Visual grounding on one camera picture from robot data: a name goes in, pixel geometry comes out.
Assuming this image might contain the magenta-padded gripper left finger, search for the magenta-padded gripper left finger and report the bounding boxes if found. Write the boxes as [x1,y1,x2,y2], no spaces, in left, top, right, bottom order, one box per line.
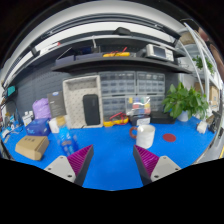
[44,144,95,187]

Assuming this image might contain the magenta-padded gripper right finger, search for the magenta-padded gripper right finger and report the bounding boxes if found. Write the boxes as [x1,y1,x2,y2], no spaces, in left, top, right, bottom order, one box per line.
[133,144,182,186]

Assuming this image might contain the blue drink bottle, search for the blue drink bottle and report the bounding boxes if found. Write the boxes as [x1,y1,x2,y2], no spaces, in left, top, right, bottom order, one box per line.
[55,115,80,158]

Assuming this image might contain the flat round red coaster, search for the flat round red coaster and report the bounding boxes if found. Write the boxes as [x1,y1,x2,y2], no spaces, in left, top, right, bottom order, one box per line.
[162,133,177,143]

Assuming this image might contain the brown cardboard box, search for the brown cardboard box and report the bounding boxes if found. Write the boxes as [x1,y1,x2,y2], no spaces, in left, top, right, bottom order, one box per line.
[14,134,50,162]

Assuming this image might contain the small white box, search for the small white box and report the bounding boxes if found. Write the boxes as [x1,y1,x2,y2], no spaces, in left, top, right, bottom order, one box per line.
[48,118,61,134]

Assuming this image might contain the dark blue box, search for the dark blue box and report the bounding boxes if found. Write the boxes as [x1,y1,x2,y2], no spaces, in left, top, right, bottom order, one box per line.
[25,117,52,137]

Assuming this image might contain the plain black flat box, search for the plain black flat box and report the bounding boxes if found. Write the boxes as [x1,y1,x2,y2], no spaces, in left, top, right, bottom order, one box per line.
[149,110,176,125]

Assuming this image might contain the black box with white label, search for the black box with white label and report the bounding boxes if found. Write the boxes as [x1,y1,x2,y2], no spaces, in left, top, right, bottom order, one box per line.
[129,114,152,127]

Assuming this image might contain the white power adapter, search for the white power adapter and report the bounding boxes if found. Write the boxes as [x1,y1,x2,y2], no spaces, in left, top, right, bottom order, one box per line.
[196,120,209,135]

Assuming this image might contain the dark grey flat box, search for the dark grey flat box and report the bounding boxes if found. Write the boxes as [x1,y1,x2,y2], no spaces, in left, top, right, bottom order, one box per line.
[46,90,67,119]

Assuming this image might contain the black rectangular speaker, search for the black rectangular speaker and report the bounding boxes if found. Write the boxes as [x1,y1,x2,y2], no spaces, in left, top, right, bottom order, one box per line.
[82,93,101,127]

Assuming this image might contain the yellow multimeter with red leads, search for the yellow multimeter with red leads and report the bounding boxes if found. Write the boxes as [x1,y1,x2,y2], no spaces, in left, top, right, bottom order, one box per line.
[103,111,130,128]
[102,46,131,58]

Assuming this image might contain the clear box of coloured parts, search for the clear box of coloured parts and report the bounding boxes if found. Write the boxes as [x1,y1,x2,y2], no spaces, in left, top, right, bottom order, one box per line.
[128,96,152,118]

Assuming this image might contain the white perforated tray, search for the white perforated tray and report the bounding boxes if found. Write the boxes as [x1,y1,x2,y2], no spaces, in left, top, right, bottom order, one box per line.
[62,74,104,130]

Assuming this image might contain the green potted plant, white pot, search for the green potted plant, white pot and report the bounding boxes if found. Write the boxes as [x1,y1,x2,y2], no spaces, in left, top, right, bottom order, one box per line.
[162,81,209,123]

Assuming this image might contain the white shelf unit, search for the white shelf unit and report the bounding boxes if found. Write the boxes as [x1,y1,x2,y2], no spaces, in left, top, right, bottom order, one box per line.
[176,19,224,111]

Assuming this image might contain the dark grey overhead shelf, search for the dark grey overhead shelf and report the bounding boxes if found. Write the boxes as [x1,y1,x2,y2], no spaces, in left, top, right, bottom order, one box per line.
[50,54,194,75]

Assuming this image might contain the white benchtop oscilloscope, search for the white benchtop oscilloscope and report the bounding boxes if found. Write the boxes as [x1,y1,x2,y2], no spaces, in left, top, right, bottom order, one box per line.
[145,43,175,63]

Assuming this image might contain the black oval device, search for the black oval device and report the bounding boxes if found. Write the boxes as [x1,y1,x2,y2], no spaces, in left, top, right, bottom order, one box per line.
[113,26,133,37]

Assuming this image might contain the white mug with brown handle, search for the white mug with brown handle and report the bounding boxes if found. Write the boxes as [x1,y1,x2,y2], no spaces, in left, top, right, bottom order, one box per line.
[129,124,156,150]

